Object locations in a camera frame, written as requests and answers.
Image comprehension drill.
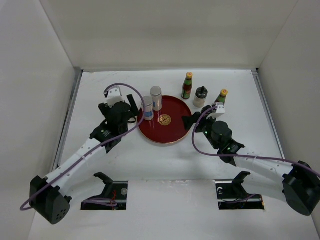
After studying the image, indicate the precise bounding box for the purple cable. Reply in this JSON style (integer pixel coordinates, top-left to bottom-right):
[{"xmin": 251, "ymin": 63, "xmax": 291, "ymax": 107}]
[
  {"xmin": 191, "ymin": 106, "xmax": 320, "ymax": 176},
  {"xmin": 19, "ymin": 82, "xmax": 145, "ymax": 211}
]

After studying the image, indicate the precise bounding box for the green-label sauce bottle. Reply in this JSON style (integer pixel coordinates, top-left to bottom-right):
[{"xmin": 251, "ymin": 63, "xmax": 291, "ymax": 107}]
[
  {"xmin": 214, "ymin": 89, "xmax": 228, "ymax": 105},
  {"xmin": 181, "ymin": 72, "xmax": 193, "ymax": 100}
]

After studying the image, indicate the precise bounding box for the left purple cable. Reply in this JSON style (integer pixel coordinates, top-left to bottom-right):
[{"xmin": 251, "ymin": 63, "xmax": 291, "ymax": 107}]
[{"xmin": 19, "ymin": 82, "xmax": 145, "ymax": 211}]

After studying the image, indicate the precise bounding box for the white bead jar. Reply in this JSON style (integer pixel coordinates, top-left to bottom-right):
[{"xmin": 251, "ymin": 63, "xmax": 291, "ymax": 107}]
[
  {"xmin": 150, "ymin": 86, "xmax": 162, "ymax": 112},
  {"xmin": 142, "ymin": 96, "xmax": 154, "ymax": 121}
]

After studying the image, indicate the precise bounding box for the right green-label sauce bottle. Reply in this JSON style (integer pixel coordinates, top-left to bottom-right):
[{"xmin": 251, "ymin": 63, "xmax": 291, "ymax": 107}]
[{"xmin": 214, "ymin": 89, "xmax": 228, "ymax": 105}]

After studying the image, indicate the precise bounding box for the far black-lid seasoning jar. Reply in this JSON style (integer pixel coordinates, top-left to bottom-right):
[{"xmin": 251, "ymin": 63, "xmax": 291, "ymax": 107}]
[{"xmin": 193, "ymin": 86, "xmax": 208, "ymax": 108}]

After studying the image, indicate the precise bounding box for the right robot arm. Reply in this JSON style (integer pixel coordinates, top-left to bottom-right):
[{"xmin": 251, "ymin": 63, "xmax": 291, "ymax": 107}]
[{"xmin": 182, "ymin": 105, "xmax": 320, "ymax": 216}]

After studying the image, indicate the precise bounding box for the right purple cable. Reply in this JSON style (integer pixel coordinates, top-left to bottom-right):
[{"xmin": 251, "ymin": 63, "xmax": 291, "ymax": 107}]
[{"xmin": 191, "ymin": 106, "xmax": 320, "ymax": 176}]

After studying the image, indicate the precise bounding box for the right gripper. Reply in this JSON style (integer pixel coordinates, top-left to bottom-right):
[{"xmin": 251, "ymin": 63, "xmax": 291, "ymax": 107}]
[{"xmin": 181, "ymin": 112, "xmax": 220, "ymax": 150}]

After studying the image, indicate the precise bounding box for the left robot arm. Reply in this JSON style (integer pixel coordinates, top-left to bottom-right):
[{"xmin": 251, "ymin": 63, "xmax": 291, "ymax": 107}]
[{"xmin": 29, "ymin": 94, "xmax": 139, "ymax": 225}]

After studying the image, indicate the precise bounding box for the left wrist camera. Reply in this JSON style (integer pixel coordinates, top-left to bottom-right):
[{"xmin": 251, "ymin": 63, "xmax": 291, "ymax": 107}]
[{"xmin": 103, "ymin": 86, "xmax": 125, "ymax": 108}]

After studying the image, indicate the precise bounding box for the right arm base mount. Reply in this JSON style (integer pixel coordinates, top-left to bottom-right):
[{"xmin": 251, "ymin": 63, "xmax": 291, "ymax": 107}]
[{"xmin": 215, "ymin": 180, "xmax": 265, "ymax": 211}]

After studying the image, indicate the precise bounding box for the left green-label sauce bottle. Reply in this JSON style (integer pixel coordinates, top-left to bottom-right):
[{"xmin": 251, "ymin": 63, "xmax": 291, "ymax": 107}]
[{"xmin": 181, "ymin": 72, "xmax": 193, "ymax": 100}]

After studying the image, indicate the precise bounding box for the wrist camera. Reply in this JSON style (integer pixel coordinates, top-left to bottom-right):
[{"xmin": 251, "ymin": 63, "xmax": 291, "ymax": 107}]
[
  {"xmin": 103, "ymin": 86, "xmax": 125, "ymax": 108},
  {"xmin": 206, "ymin": 102, "xmax": 226, "ymax": 120}
]

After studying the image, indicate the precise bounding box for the red round tray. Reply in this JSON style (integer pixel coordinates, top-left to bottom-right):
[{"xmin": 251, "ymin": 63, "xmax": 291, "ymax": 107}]
[{"xmin": 139, "ymin": 95, "xmax": 192, "ymax": 144}]

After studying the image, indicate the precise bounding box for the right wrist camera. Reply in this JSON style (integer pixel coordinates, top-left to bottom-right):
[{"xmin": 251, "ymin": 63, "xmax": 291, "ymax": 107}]
[{"xmin": 206, "ymin": 102, "xmax": 226, "ymax": 120}]

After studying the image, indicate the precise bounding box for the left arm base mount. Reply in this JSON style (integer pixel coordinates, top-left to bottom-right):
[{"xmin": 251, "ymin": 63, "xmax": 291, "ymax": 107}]
[{"xmin": 80, "ymin": 172, "xmax": 129, "ymax": 211}]

